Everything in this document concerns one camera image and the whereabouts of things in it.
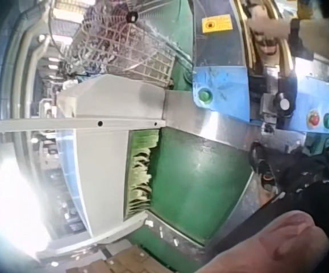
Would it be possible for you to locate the person's left hand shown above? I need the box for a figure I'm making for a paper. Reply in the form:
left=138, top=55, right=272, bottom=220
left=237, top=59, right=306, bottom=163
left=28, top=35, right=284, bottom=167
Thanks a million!
left=248, top=13, right=293, bottom=39

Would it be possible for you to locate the red push button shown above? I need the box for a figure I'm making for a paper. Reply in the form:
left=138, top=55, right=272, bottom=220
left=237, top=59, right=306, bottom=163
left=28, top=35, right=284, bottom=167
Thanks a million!
left=307, top=109, right=320, bottom=127

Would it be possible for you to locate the black round knob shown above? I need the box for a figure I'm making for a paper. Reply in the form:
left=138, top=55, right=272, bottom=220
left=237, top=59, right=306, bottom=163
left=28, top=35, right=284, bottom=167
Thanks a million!
left=274, top=92, right=292, bottom=118

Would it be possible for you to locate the heap of cardboard boxes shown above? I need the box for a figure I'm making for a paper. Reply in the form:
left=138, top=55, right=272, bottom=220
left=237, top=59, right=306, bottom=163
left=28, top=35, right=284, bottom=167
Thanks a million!
left=66, top=244, right=161, bottom=273

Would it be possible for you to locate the black wrist band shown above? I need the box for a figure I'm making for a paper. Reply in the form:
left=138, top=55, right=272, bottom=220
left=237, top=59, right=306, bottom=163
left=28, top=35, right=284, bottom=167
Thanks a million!
left=290, top=17, right=303, bottom=41

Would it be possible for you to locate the grey machine cabinet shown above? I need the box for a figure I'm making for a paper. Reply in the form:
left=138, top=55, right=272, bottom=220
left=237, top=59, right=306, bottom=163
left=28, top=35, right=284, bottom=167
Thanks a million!
left=0, top=73, right=166, bottom=246

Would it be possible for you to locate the stack of green sheets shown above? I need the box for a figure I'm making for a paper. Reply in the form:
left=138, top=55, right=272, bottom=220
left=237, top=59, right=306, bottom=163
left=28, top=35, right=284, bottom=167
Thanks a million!
left=126, top=129, right=161, bottom=214

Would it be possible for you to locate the blue and steel machine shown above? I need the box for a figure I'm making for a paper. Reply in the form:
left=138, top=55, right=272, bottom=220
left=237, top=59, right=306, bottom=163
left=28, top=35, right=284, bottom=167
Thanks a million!
left=164, top=0, right=329, bottom=160

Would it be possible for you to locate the grey plastic lattice crate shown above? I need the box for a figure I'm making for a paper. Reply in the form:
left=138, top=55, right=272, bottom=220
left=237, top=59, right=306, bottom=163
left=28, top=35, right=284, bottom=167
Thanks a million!
left=72, top=16, right=177, bottom=86

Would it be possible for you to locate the yellow warning label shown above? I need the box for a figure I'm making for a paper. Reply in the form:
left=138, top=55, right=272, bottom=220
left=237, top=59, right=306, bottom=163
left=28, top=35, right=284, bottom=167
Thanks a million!
left=201, top=15, right=234, bottom=34

